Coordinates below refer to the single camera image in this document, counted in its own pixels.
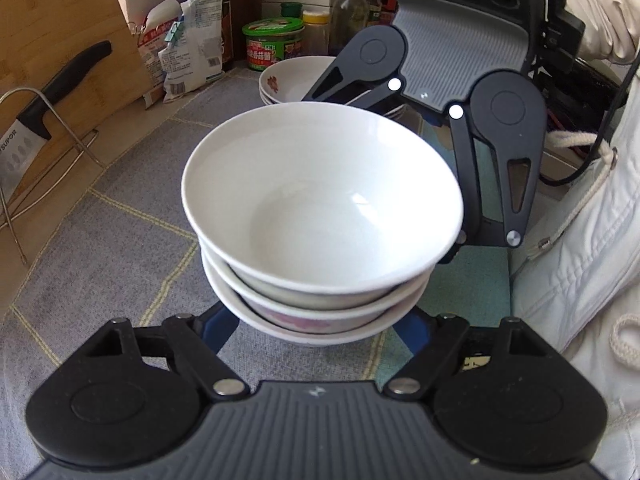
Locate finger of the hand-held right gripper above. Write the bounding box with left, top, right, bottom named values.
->
left=440, top=105, right=543, bottom=266
left=301, top=59, right=403, bottom=107

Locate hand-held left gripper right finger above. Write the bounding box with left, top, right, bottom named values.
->
left=384, top=307, right=543, bottom=401

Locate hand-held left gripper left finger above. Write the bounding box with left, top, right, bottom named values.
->
left=82, top=302, right=250, bottom=402

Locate stack of bowls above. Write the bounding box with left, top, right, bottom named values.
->
left=259, top=56, right=407, bottom=113

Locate white bowl pink flower print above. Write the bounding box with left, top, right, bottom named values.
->
left=202, top=260, right=431, bottom=346
left=199, top=237, right=433, bottom=318
left=181, top=101, right=465, bottom=297

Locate person's right forearm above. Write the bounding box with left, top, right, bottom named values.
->
left=562, top=0, right=640, bottom=63

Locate teal towel with yellow patch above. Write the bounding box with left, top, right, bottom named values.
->
left=372, top=240, right=516, bottom=391

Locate yellow-lidded jar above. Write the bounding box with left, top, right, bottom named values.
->
left=301, top=9, right=332, bottom=57

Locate green-lidded sauce jar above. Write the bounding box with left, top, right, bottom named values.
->
left=242, top=16, right=306, bottom=72

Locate clear glass bottle red cap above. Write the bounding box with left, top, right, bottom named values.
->
left=330, top=0, right=371, bottom=56

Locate dark condiment bottle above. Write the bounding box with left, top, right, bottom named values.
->
left=370, top=0, right=398, bottom=26

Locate person's white jacket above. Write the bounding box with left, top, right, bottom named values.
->
left=510, top=55, right=640, bottom=480

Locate dark soy sauce bottle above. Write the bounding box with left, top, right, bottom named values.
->
left=197, top=0, right=235, bottom=72

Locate grey plaid towel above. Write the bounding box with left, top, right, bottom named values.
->
left=0, top=67, right=451, bottom=461

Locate red and white food packet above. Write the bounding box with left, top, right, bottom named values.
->
left=131, top=0, right=168, bottom=93

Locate wooden cutting board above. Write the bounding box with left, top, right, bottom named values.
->
left=0, top=0, right=153, bottom=201

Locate black cable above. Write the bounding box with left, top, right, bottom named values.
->
left=537, top=57, right=640, bottom=188

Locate metal wire rack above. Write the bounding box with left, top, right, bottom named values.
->
left=0, top=87, right=106, bottom=266

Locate black-handled kitchen knife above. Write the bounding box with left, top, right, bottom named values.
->
left=0, top=40, right=113, bottom=198

